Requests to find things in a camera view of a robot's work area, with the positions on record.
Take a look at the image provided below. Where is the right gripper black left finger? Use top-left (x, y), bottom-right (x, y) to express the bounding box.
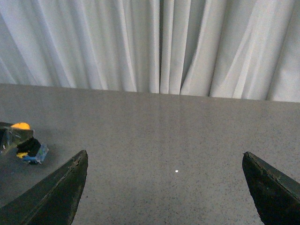
top-left (0, 150), bottom-right (88, 225)

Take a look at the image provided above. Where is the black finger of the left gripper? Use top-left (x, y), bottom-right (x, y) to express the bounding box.
top-left (0, 122), bottom-right (34, 154)

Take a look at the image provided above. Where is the white pleated curtain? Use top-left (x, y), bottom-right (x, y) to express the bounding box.
top-left (0, 0), bottom-right (300, 102)

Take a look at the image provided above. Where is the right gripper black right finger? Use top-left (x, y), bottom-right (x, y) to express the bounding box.
top-left (242, 152), bottom-right (300, 225)

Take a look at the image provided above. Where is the yellow push button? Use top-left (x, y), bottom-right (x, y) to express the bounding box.
top-left (16, 137), bottom-right (49, 165)

